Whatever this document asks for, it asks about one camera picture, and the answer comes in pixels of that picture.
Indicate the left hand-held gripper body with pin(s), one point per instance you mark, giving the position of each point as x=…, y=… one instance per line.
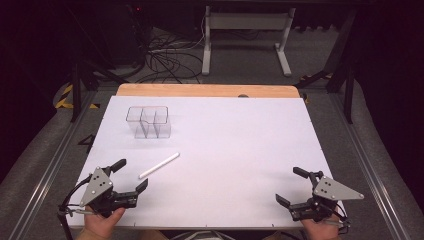
x=96, y=186

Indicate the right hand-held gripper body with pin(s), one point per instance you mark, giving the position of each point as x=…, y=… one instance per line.
x=330, y=191

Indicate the white pen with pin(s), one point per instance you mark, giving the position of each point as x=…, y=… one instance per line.
x=159, y=165

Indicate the clear acrylic pen holder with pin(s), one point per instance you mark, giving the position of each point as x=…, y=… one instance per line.
x=148, y=122

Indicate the person's left hand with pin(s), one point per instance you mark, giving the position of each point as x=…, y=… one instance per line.
x=100, y=224

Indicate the person's right hand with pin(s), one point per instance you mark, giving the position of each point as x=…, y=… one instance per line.
x=320, y=230

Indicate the black tape mark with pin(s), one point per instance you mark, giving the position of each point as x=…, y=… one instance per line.
x=87, y=141

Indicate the white board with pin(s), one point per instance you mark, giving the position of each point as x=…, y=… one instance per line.
x=220, y=150

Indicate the yellow black hazard tape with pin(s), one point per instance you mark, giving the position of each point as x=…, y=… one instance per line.
x=65, y=98

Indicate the black metal stand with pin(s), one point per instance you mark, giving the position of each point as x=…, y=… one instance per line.
x=348, y=90
x=76, y=90

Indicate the grey table grommet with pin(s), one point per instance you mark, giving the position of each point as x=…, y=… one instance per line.
x=243, y=96

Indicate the wooden table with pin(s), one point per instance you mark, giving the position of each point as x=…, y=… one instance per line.
x=206, y=90

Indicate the white metal stand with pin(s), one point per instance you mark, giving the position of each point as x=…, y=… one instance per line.
x=207, y=43

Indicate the aluminium rail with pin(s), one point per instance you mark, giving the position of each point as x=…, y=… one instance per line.
x=370, y=166
x=50, y=170

